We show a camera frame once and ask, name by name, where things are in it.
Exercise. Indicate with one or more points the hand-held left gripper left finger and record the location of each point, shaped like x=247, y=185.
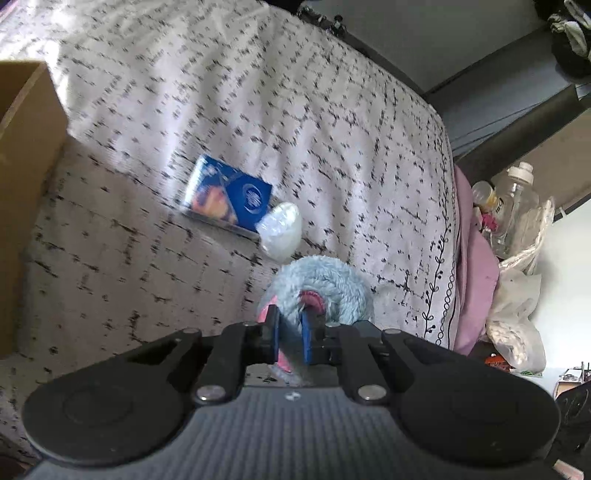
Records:
x=274, y=332

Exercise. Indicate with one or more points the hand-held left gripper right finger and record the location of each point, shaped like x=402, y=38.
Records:
x=307, y=339

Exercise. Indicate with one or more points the grey-blue plush toy pink ears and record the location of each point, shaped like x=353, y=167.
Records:
x=323, y=281

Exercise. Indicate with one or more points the brown cardboard box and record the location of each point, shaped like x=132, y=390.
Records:
x=27, y=161

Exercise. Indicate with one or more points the white plastic pouch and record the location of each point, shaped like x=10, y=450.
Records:
x=281, y=230

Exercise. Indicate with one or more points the blue printed packet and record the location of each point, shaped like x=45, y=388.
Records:
x=240, y=198

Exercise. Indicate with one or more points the pink bedsheet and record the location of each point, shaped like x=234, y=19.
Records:
x=475, y=258

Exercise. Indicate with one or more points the white plastic bag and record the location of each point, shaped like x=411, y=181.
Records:
x=512, y=295

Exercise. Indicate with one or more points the small jar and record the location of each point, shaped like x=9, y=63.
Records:
x=485, y=194

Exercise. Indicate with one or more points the clear bottle white cap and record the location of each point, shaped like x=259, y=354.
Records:
x=519, y=203

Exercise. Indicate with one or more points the white black-patterned blanket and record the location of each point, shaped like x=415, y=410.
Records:
x=184, y=92

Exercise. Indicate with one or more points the black device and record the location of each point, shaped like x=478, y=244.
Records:
x=323, y=18

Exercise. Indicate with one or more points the pile of dark clothes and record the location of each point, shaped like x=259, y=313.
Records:
x=568, y=55

